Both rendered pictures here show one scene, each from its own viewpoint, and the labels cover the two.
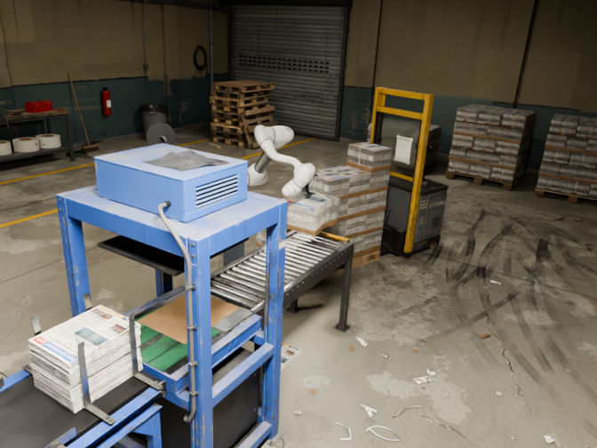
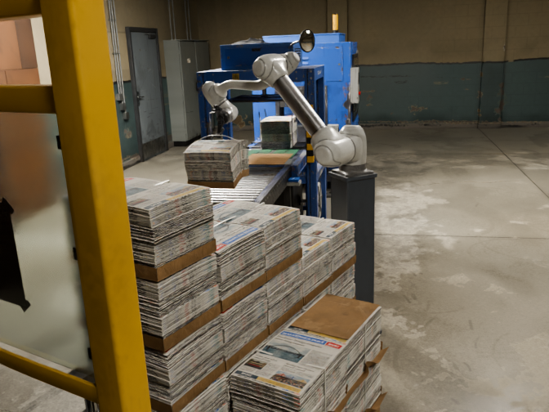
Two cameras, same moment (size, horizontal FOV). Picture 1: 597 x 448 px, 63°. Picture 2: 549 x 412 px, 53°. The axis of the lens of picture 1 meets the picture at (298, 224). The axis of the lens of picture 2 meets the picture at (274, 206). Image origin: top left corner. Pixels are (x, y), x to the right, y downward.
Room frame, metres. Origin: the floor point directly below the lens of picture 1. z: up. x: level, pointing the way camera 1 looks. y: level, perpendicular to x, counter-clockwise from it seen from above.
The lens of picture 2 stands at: (6.91, -0.86, 1.71)
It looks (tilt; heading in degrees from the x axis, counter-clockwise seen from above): 16 degrees down; 161
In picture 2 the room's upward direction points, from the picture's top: 2 degrees counter-clockwise
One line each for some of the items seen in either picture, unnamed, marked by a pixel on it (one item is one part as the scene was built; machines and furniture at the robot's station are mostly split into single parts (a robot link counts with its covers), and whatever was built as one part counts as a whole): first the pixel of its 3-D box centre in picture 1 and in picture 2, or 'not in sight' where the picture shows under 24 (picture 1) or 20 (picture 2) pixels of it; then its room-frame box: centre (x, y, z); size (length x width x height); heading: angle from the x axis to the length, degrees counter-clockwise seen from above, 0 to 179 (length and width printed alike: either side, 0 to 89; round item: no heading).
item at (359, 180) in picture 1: (346, 181); (203, 260); (4.95, -0.49, 0.95); 0.38 x 0.29 x 0.23; 39
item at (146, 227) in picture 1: (174, 206); (263, 74); (2.35, 0.64, 1.50); 0.94 x 0.68 x 0.10; 59
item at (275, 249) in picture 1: (273, 329); (209, 166); (2.38, 0.11, 0.77); 0.09 x 0.09 x 1.55; 59
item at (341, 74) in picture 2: not in sight; (313, 99); (0.04, 2.07, 1.04); 1.51 x 1.30 x 2.07; 149
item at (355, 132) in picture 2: not in sight; (351, 144); (4.10, 0.57, 1.17); 0.18 x 0.16 x 0.22; 124
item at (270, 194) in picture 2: (252, 260); (271, 193); (3.35, 0.33, 0.74); 1.34 x 0.05 x 0.12; 149
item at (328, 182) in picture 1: (326, 185); (247, 237); (4.77, -0.26, 0.95); 0.38 x 0.29 x 0.23; 39
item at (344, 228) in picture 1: (313, 236); (269, 335); (4.68, -0.16, 0.42); 1.17 x 0.39 x 0.83; 129
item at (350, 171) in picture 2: not in sight; (350, 167); (4.07, 0.58, 1.03); 0.22 x 0.18 x 0.06; 5
